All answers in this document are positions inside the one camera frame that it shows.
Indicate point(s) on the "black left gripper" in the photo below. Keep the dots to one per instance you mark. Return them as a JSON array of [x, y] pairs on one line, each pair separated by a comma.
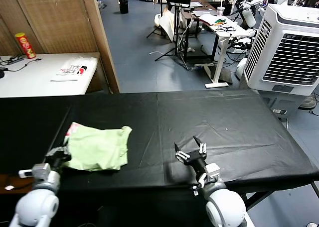
[[58, 159]]

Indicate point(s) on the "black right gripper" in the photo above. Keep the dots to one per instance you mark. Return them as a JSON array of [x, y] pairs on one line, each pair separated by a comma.
[[197, 159]]

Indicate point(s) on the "light green t-shirt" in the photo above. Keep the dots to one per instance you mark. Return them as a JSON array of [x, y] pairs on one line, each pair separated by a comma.
[[99, 147]]

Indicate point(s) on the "black table cover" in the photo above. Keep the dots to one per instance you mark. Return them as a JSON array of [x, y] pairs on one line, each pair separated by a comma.
[[224, 117], [30, 132]]

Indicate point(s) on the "white side table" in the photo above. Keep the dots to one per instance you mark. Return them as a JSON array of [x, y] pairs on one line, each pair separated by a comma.
[[32, 80]]

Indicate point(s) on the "folded white printed shirt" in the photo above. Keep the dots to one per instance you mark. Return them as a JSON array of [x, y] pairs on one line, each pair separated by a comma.
[[72, 70]]

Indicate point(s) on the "white wheeled robot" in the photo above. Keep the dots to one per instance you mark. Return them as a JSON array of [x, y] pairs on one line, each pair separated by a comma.
[[241, 67]]

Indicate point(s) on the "black power strip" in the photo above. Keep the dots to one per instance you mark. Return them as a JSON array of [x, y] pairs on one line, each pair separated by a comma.
[[15, 61]]

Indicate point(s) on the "red chips can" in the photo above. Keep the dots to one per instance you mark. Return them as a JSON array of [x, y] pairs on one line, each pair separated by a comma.
[[25, 46]]

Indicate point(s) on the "black monitor tripod stand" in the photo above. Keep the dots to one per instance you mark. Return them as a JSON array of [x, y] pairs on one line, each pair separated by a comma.
[[177, 33]]

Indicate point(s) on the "white standing desk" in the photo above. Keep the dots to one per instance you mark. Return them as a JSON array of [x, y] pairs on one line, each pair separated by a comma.
[[229, 33]]

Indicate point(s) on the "floor fan base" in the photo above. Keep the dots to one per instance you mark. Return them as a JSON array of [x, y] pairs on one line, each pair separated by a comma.
[[307, 103]]

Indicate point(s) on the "wooden partition screen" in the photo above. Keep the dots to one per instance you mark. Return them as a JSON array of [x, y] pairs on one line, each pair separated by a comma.
[[57, 20]]

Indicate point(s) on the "white tote bag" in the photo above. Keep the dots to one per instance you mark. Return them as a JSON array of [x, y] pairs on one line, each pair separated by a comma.
[[167, 23]]

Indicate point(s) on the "colourful cloth pile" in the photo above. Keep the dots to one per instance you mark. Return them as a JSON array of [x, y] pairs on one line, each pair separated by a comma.
[[219, 21]]

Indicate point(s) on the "white air cooler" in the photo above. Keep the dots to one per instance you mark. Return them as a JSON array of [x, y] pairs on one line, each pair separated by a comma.
[[286, 50]]

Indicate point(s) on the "plastic cup with straw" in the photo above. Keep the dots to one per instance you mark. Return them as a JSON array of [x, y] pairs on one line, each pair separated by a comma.
[[220, 11]]

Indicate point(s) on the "white humanoid robot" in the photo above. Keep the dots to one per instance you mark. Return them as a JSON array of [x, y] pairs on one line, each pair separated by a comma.
[[249, 17]]

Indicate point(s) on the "black trash bin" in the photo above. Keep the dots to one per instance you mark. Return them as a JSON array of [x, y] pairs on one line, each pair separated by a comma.
[[123, 6]]

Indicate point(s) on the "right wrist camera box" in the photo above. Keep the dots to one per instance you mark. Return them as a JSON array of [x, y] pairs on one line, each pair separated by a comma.
[[213, 172]]

